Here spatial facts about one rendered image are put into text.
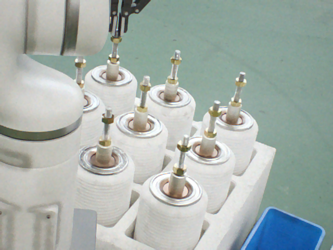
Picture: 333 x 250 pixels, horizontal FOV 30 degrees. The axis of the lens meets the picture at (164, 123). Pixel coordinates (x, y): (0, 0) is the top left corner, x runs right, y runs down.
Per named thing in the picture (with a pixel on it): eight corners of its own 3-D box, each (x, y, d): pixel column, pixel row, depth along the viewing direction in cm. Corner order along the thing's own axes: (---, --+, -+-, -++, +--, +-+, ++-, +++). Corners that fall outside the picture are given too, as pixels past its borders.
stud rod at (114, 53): (116, 69, 113) (120, 30, 109) (111, 69, 113) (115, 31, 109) (113, 66, 114) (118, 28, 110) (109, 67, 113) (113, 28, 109)
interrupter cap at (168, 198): (205, 209, 86) (206, 205, 86) (151, 207, 85) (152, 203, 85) (196, 176, 93) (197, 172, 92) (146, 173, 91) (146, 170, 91)
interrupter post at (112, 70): (115, 82, 113) (117, 65, 111) (103, 79, 113) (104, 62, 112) (119, 76, 115) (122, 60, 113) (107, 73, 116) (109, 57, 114)
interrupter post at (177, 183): (184, 197, 88) (188, 178, 86) (167, 196, 88) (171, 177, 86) (182, 186, 90) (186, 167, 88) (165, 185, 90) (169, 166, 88)
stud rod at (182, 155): (174, 182, 87) (182, 137, 83) (174, 177, 88) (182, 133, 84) (181, 183, 87) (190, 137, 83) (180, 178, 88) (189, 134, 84)
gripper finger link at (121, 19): (120, 17, 107) (119, 37, 109) (125, 17, 107) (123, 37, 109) (119, 12, 109) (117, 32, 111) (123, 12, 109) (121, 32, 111)
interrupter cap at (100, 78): (125, 91, 111) (125, 88, 110) (85, 82, 112) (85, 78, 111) (137, 74, 117) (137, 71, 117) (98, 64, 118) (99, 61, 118)
